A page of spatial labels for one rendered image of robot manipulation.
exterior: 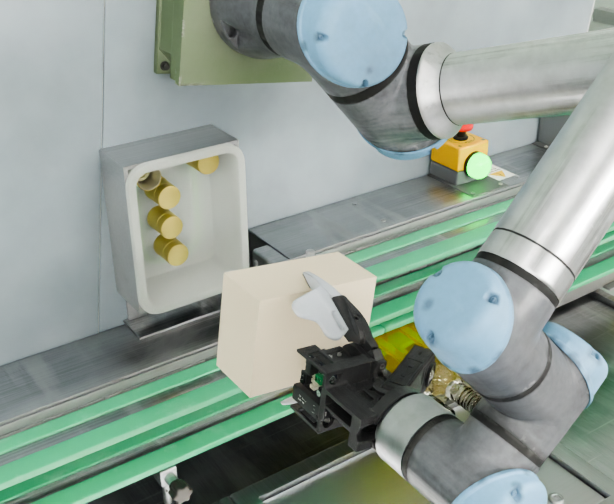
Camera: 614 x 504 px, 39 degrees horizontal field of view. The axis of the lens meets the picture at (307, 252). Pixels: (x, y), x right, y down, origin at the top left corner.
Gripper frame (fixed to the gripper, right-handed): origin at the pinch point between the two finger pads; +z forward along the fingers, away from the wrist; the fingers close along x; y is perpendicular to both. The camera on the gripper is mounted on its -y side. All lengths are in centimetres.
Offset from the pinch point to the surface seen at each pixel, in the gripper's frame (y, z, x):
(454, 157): -51, 30, -7
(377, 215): -33.5, 27.6, 1.0
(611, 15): -180, 99, -19
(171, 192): 2.4, 29.5, -6.2
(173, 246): 1.6, 29.6, 1.9
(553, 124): -78, 32, -10
